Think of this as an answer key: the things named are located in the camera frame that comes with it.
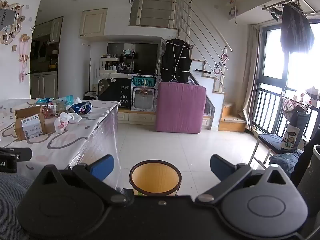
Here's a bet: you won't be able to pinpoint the low wooden cabinet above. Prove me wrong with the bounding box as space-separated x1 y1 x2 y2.
117 108 216 128

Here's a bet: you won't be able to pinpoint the black hanging jacket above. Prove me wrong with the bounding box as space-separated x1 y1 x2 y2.
280 3 315 54

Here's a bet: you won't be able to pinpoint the blue snack packet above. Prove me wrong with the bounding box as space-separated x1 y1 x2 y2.
58 95 74 106

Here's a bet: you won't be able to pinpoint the blue drink can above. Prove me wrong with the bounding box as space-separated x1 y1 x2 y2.
68 101 93 115

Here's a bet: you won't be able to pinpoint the stair handrail with wires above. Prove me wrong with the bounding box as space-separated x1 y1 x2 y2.
178 0 233 90

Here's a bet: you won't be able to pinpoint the blue folding chair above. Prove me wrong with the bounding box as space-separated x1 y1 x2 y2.
249 132 304 169

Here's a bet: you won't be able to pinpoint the clear plastic bottle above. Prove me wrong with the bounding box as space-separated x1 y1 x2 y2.
41 102 69 119

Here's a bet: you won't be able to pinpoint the black vest with white trim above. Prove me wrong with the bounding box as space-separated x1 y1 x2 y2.
160 38 193 83

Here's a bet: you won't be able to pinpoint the loft glass railing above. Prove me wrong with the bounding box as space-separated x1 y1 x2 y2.
128 0 181 29

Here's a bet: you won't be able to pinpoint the white tissue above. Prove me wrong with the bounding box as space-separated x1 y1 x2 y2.
53 112 83 133

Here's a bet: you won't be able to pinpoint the cream kitchen cabinets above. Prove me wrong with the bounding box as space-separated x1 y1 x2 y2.
30 72 59 99

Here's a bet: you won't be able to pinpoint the dark grey cylinder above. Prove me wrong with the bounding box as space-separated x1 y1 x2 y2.
297 144 320 217

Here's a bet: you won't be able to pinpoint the black balcony railing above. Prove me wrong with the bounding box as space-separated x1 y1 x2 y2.
252 87 320 142

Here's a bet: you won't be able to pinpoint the white printed tote bag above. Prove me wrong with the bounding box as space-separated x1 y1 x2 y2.
280 123 301 151

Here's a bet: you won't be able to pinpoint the red carabiner hook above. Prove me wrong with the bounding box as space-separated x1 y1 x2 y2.
212 62 224 76

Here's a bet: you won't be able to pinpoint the black television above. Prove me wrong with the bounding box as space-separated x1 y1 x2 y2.
107 42 159 76

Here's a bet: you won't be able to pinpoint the plain cardboard box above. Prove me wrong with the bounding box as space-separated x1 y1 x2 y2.
14 105 44 119

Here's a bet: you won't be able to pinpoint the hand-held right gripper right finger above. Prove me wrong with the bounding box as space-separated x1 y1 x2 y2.
195 154 283 204

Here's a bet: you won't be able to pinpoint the pink cushion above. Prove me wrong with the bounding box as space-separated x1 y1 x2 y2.
155 82 207 134

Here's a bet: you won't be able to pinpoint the dark blue clothes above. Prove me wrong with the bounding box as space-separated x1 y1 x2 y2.
269 149 304 178

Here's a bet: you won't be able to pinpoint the grey knit clothing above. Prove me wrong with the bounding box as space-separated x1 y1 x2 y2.
0 171 38 240

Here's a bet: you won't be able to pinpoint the ceiling drying rack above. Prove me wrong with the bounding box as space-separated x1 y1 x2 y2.
262 0 316 15

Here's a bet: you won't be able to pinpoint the cream wall cabinet door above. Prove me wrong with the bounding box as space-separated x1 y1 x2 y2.
79 8 108 38

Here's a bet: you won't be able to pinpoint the hanging ornament string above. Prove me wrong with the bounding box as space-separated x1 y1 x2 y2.
228 0 238 26

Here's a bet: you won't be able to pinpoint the white wooden staircase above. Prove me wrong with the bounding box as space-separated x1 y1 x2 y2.
189 59 247 132

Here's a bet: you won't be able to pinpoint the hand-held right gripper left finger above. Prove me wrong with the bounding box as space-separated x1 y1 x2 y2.
37 154 133 205

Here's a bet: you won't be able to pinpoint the wall photo collage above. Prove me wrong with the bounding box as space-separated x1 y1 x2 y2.
0 0 26 45

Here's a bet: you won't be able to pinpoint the basket of flowers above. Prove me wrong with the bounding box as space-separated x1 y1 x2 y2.
281 87 320 113

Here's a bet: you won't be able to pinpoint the beige curtain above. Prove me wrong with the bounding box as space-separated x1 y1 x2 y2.
241 24 261 131

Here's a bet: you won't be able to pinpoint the cardboard box with white label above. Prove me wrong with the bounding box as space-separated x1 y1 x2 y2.
14 114 55 141

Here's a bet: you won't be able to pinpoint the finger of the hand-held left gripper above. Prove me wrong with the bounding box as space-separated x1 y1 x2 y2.
0 147 33 162

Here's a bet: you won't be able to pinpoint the black chalkboard sign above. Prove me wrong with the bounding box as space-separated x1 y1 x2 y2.
97 77 132 109

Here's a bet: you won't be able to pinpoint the pink wall ribbon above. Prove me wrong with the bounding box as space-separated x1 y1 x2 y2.
19 34 31 83

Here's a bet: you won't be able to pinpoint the yellow wastebasket with dark rim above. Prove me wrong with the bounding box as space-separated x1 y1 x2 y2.
129 159 182 197

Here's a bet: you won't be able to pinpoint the white shelf cart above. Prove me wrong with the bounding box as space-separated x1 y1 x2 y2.
99 57 120 74

